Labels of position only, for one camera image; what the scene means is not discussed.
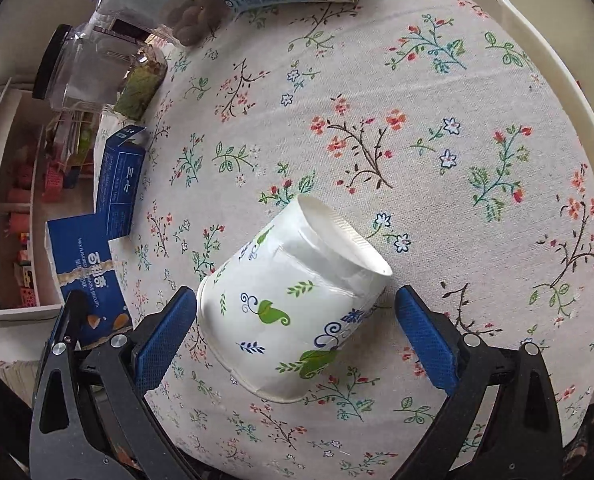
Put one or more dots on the small blue box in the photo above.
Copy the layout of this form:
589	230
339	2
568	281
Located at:
119	180

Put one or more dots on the large blue biscuit box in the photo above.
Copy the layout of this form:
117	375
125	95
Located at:
84	260

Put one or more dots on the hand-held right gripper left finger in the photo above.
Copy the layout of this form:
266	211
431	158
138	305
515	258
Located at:
163	340

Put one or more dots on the clear jar with black lid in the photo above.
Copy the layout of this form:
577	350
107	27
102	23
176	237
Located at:
92	75

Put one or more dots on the white leaf-print paper cup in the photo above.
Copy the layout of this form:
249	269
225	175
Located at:
277	310

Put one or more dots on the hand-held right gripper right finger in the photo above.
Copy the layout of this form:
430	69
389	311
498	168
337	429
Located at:
424	340

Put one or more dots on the floral tablecloth table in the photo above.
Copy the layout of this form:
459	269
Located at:
377	85

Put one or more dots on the clear jar with brown nuts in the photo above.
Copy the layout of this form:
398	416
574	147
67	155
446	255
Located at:
167	5

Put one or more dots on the cream plastic waste bin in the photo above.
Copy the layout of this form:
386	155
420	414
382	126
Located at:
552	50

